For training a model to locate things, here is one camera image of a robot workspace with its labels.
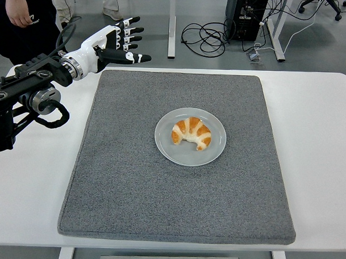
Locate black tangled floor cable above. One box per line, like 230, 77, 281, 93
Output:
180, 17, 231, 59

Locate person in beige trousers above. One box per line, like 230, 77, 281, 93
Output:
48, 0, 124, 31

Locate white floor cable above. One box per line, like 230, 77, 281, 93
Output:
253, 0, 323, 55

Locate small silver floor adapter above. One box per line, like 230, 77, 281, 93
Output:
245, 51, 263, 65

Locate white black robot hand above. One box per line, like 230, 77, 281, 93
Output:
61, 14, 153, 77

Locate grey fabric mat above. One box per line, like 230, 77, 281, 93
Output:
57, 68, 303, 245

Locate black computer tower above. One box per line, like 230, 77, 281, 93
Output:
224, 0, 270, 43

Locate black office chair base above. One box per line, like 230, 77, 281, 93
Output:
297, 0, 346, 22

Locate pale grey round plate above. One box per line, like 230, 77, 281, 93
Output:
153, 106, 228, 168

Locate person in black clothing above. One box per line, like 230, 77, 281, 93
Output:
0, 0, 70, 68

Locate golden croissant bread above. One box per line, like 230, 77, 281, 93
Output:
170, 116, 213, 152

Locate white straight desk leg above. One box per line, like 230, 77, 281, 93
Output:
166, 0, 177, 61

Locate person's hand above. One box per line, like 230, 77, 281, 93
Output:
7, 3, 35, 28

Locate white desk leg with foot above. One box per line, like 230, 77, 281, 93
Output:
265, 0, 289, 62

